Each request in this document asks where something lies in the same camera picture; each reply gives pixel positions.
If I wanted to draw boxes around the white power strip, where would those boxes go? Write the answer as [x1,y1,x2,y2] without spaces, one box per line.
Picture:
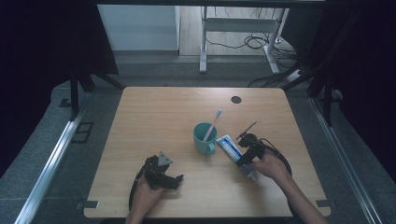
[285,69,304,83]

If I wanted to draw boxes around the person's right hand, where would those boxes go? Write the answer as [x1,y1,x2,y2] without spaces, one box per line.
[247,151,292,189]

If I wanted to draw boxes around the white desk frame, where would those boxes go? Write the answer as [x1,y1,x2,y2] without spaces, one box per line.
[199,6,290,76]

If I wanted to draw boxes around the white toothbrush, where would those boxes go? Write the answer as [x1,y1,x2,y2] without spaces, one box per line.
[203,108,224,143]

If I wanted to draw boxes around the black curtain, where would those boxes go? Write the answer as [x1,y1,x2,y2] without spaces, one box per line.
[306,0,396,185]
[0,0,120,179]

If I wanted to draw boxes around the aluminium rail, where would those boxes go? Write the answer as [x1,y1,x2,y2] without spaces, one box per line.
[13,92,92,224]
[308,96,385,224]

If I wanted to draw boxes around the black floor cables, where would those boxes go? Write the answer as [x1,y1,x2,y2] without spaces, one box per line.
[205,7,302,89]

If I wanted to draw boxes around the black table corner bracket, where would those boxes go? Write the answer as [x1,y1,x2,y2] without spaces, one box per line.
[315,199,333,209]
[75,199,101,211]

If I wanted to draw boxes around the black metal stand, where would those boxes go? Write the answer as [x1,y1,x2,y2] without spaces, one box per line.
[68,72,127,121]
[281,66,335,127]

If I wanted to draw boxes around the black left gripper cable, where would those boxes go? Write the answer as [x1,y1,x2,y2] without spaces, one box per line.
[128,160,150,213]

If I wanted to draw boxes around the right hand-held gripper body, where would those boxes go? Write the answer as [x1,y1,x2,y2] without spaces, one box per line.
[235,120,267,166]

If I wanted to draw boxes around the toothpaste tube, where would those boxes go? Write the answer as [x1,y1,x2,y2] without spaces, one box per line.
[216,133,260,182]

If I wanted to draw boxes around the teal cup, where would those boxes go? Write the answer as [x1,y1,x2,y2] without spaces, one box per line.
[192,121,219,157]

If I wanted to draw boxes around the person's left hand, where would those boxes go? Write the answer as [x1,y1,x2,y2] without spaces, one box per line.
[130,175,169,217]

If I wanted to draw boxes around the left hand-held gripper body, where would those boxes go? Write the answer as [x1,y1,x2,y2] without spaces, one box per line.
[142,150,174,190]

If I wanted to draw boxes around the white cabinet panel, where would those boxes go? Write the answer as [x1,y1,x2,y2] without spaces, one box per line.
[97,4,181,52]

